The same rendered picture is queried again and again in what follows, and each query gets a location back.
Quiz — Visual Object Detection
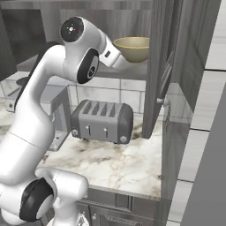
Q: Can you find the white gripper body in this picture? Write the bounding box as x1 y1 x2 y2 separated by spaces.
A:
112 52 131 70

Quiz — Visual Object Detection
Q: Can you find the tan bowl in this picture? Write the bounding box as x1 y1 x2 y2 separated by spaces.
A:
113 36 151 64

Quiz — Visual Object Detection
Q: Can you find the grey wood cabinet door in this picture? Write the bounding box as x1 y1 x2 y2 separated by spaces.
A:
141 0 178 140
171 0 222 113

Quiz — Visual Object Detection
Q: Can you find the silver cabinet door knob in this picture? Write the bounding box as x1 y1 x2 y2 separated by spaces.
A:
155 96 171 108

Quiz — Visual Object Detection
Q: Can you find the tall grey cabinet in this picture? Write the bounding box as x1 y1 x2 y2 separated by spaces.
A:
154 101 194 226

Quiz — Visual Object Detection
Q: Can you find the grey base cabinet door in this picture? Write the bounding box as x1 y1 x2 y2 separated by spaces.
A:
77 200 157 226

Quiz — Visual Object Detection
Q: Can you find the grey four-slot toaster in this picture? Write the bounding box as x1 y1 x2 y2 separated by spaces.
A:
70 99 134 146

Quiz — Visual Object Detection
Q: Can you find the grey metal box appliance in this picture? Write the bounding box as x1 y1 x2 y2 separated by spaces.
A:
4 84 73 153

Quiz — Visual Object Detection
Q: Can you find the black round object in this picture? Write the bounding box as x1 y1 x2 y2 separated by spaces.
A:
15 76 31 87

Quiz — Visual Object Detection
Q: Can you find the grey drawer front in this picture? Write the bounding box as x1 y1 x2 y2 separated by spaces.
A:
86 188 162 212

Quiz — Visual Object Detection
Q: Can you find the grey wood wall cabinet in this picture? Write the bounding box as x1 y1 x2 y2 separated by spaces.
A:
0 0 154 81

